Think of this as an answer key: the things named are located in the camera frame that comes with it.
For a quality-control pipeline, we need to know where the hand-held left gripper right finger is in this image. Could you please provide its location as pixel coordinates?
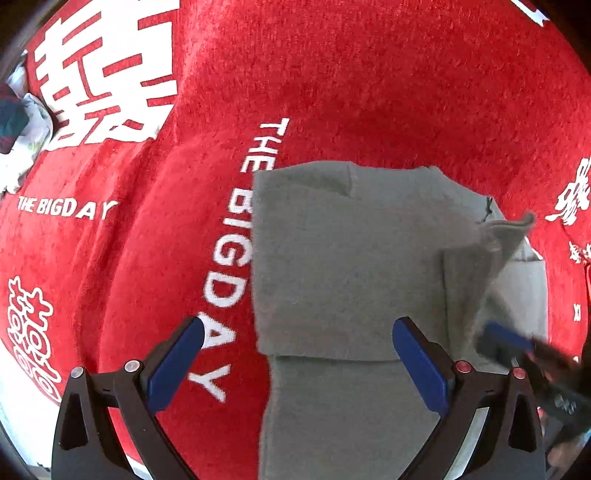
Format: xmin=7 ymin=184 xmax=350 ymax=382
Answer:
xmin=392 ymin=316 xmax=548 ymax=480

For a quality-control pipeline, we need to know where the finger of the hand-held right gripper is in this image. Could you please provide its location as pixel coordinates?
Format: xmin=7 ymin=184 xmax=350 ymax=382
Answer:
xmin=475 ymin=322 xmax=539 ymax=367

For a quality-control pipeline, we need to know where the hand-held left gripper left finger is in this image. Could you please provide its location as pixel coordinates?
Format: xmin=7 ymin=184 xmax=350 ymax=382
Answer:
xmin=51 ymin=316 xmax=206 ymax=480

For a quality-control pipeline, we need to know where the grey fleece garment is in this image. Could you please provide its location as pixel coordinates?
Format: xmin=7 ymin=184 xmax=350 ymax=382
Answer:
xmin=252 ymin=161 xmax=549 ymax=480

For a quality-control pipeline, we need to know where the white crumpled cloth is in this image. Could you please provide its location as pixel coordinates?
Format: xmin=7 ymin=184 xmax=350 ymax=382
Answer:
xmin=0 ymin=62 xmax=56 ymax=195

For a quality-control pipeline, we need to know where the dark teal cloth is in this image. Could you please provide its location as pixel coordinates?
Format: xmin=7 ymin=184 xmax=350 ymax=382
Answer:
xmin=0 ymin=83 xmax=31 ymax=155

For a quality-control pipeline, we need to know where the red printed blanket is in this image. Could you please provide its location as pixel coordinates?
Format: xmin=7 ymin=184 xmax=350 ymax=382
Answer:
xmin=0 ymin=0 xmax=591 ymax=480

